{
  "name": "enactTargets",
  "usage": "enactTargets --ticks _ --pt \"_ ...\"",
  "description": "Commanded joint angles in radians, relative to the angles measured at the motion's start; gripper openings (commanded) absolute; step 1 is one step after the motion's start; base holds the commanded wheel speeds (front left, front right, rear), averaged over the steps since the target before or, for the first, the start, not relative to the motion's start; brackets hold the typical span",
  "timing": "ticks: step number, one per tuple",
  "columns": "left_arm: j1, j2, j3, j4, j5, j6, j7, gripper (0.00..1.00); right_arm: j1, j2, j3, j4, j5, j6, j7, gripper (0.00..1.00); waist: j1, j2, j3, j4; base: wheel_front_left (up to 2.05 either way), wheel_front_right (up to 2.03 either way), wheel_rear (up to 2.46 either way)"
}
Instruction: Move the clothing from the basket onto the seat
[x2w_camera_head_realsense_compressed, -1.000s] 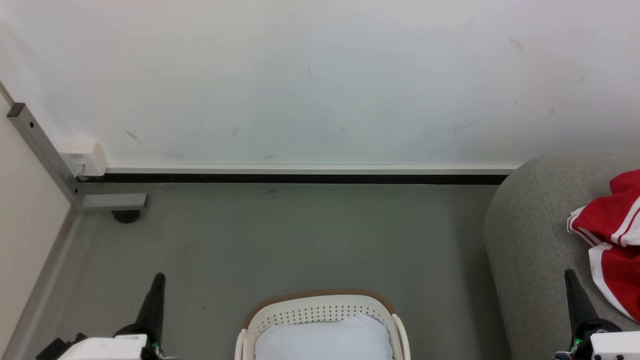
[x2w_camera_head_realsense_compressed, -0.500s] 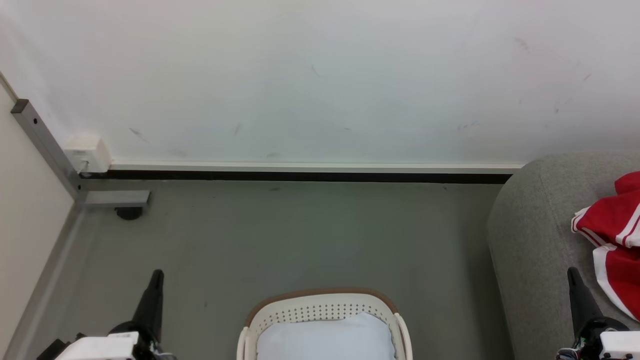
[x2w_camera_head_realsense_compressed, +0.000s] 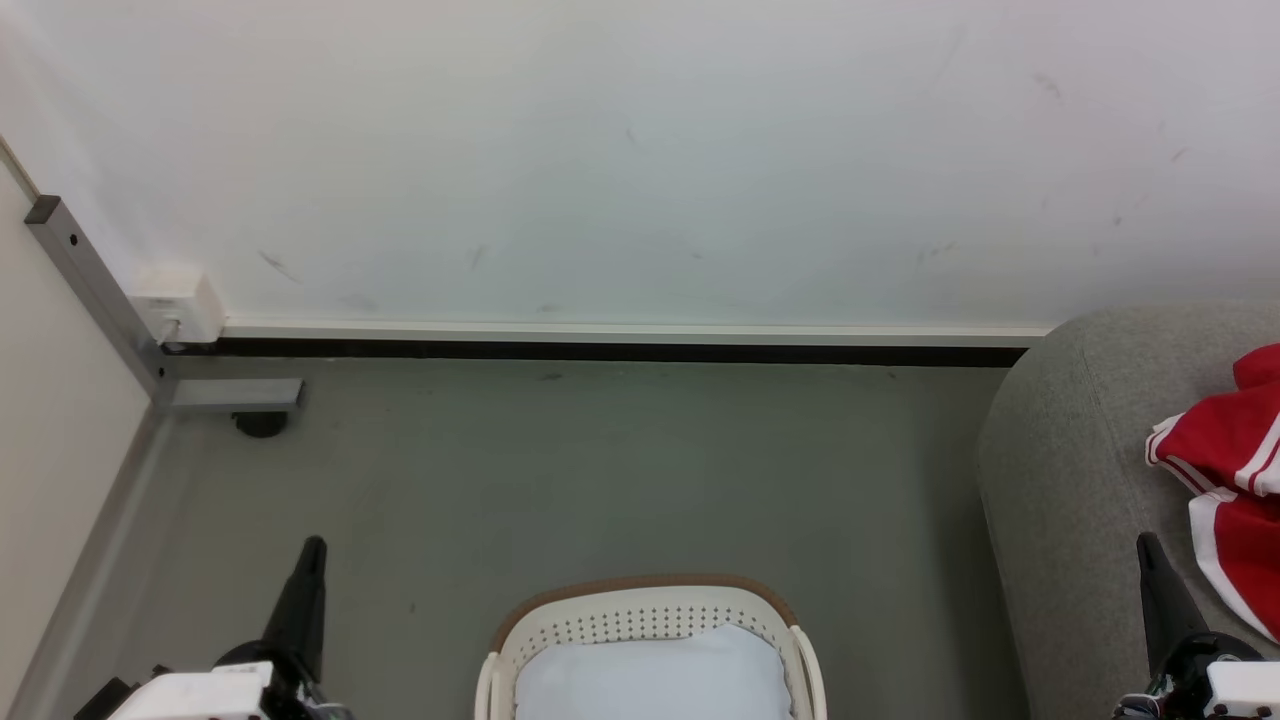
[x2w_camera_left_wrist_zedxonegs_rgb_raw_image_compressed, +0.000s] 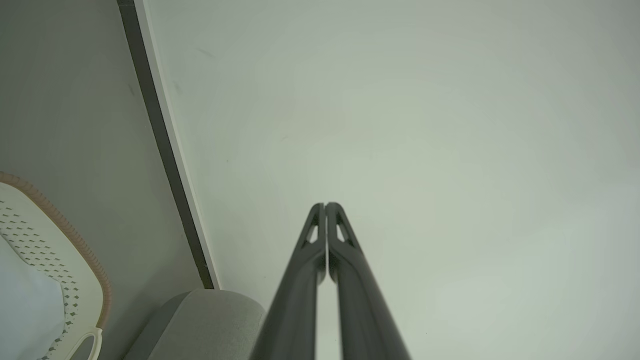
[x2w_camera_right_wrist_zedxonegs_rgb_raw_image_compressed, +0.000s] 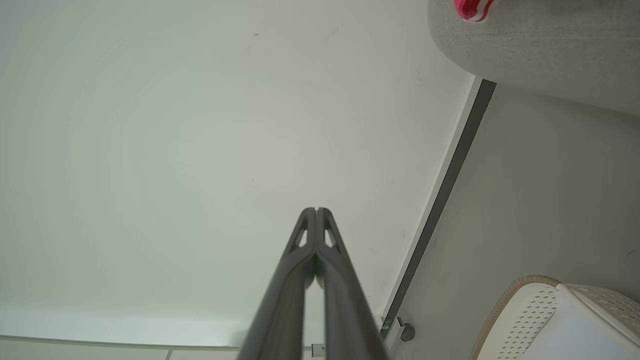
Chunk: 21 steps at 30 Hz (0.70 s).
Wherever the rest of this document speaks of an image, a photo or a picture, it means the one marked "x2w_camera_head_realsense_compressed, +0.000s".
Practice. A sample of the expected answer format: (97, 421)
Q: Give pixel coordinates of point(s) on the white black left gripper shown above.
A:
(200, 695)

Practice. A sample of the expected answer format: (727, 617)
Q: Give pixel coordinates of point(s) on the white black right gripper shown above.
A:
(1230, 690)

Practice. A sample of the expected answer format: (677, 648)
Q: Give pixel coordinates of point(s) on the red and white garment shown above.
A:
(1225, 440)

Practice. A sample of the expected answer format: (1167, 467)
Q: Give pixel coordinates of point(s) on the white basket with brown rim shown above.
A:
(600, 620)

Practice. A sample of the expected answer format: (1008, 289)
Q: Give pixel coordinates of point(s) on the grey fabric sofa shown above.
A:
(1070, 520)

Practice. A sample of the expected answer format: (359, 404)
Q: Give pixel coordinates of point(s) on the pale blue cloth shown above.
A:
(650, 680)

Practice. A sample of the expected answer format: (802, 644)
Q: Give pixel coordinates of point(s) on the white and black baseboard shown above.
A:
(600, 342)

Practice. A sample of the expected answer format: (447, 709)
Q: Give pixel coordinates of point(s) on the black frame foot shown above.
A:
(260, 424)

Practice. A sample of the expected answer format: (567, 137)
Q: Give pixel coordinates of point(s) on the white wall socket box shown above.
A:
(180, 305)

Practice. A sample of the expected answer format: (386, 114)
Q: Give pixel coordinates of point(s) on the grey metal frame leg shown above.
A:
(95, 290)

